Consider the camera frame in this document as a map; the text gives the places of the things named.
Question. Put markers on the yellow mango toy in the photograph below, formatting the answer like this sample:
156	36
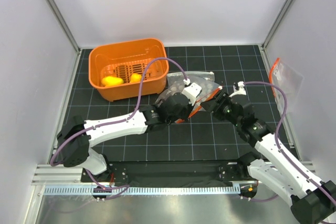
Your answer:
111	81

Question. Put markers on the aluminium frame post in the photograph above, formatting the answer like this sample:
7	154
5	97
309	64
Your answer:
61	21
281	15

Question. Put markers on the black grid mat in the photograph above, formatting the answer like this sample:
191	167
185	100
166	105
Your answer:
201	138

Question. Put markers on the white slotted cable duct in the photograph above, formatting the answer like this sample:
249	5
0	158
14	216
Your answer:
63	190

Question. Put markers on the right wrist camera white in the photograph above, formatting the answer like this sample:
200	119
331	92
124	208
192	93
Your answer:
239	89

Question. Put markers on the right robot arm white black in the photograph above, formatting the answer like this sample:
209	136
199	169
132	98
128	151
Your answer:
311	200

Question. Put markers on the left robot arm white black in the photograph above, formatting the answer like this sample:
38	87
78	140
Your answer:
77	139

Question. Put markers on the left aluminium frame post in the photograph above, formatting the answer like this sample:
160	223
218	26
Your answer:
61	21

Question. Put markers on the clear zip bags stack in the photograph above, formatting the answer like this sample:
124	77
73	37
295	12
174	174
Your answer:
177	81

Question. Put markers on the right aluminium frame post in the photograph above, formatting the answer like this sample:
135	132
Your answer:
281	15

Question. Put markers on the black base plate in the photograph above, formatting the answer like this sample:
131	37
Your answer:
177	174

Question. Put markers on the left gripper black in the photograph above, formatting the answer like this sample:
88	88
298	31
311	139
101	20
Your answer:
186	116

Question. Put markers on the yellow pear toy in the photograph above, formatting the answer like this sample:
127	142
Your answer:
135	77

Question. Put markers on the aluminium rail profile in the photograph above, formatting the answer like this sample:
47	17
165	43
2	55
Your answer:
59	175

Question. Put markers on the orange plastic basket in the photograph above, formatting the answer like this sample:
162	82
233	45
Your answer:
122	60

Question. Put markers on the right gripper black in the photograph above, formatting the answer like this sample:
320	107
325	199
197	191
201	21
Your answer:
211	106

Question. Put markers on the zip bag on right wall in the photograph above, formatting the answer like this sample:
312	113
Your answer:
288	80

